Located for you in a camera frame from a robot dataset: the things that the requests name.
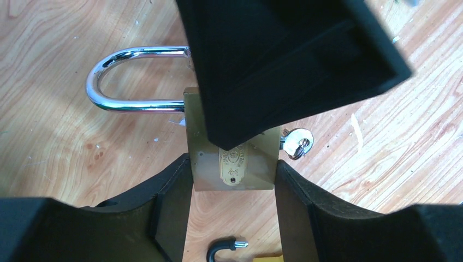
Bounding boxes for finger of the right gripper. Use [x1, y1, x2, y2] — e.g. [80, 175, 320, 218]
[176, 1, 412, 150]

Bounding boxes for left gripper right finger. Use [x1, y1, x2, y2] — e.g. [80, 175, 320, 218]
[275, 160, 462, 261]

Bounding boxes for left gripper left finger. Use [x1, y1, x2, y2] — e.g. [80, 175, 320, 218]
[1, 154, 192, 261]

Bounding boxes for brass padlock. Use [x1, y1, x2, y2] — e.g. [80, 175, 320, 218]
[85, 46, 314, 192]

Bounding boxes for yellow black padlock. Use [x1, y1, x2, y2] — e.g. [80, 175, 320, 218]
[206, 236, 284, 262]

